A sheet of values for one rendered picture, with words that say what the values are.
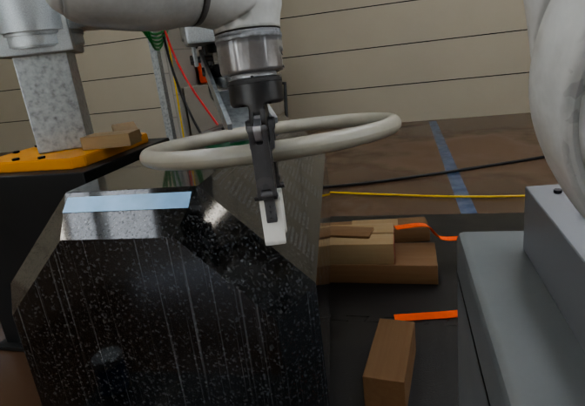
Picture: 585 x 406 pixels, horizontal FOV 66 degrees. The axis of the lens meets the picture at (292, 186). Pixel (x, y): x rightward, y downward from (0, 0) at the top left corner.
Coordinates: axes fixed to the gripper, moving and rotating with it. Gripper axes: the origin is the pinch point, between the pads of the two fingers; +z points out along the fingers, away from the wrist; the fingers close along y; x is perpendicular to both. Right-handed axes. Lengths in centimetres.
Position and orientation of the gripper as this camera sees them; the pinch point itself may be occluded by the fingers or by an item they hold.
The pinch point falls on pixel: (273, 217)
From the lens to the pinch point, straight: 66.3
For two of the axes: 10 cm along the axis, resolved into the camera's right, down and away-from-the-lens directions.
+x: -9.9, 1.2, 0.4
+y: 0.1, -2.1, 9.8
